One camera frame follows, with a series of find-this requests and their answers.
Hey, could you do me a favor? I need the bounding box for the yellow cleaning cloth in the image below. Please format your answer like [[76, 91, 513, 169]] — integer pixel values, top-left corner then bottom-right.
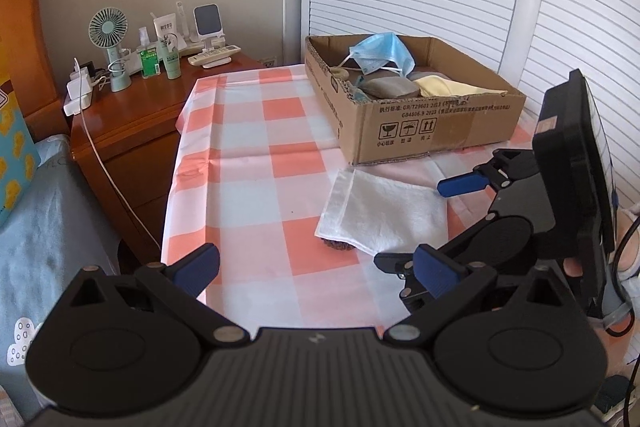
[[413, 74, 508, 98]]

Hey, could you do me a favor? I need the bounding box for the grey fabric pouch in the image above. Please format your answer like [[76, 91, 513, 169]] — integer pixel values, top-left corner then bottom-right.
[[359, 76, 421, 100]]

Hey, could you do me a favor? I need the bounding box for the blue embroidered sachet with tassel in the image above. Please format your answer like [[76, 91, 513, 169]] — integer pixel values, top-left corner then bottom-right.
[[348, 84, 370, 104]]

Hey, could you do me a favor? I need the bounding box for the person right hand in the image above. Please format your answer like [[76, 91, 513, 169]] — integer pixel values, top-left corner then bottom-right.
[[563, 204, 639, 281]]

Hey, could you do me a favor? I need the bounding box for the white folded towel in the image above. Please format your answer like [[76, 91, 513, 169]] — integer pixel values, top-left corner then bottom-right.
[[314, 169, 448, 256]]

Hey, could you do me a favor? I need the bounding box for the grey sachet in box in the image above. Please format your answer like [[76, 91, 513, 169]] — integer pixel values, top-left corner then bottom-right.
[[408, 69, 444, 81]]

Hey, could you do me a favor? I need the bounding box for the blue bed sheet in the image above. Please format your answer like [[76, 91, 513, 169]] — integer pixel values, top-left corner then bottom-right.
[[1, 134, 119, 421]]

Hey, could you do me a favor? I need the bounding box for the brown cardboard box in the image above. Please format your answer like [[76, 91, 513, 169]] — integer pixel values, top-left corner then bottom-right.
[[305, 35, 526, 165]]

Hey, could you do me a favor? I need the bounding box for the checkered pink white tablecloth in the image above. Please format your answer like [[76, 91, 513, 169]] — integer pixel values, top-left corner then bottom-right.
[[160, 63, 539, 338]]

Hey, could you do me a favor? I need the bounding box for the wooden nightstand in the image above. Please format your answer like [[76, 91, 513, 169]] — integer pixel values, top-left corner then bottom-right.
[[70, 53, 260, 263]]

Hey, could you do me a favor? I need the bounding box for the blue surgical face mask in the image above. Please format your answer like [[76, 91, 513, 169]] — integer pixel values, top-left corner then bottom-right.
[[340, 32, 416, 77]]

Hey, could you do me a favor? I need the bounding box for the white power strip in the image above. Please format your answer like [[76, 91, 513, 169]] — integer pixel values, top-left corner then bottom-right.
[[63, 61, 96, 117]]

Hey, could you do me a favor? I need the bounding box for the green small box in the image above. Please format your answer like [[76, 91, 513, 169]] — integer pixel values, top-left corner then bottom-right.
[[138, 46, 160, 78]]

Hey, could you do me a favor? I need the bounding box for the green tube bottle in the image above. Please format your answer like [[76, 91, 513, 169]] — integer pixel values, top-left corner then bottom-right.
[[162, 34, 181, 80]]

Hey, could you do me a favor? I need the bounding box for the white remote control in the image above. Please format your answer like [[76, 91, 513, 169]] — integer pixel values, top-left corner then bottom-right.
[[188, 46, 242, 67]]

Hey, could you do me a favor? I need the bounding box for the white phone stand screen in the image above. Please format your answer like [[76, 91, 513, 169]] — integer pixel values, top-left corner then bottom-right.
[[193, 3, 226, 51]]

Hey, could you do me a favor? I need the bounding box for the mint green desk fan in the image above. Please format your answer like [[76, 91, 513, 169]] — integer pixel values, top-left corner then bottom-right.
[[88, 6, 131, 92]]

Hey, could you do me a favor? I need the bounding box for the wooden headboard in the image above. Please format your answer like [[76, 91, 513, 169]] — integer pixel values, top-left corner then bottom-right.
[[1, 0, 70, 141]]

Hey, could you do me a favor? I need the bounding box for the white charging cable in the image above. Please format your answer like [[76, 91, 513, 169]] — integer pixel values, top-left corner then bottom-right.
[[72, 57, 163, 251]]

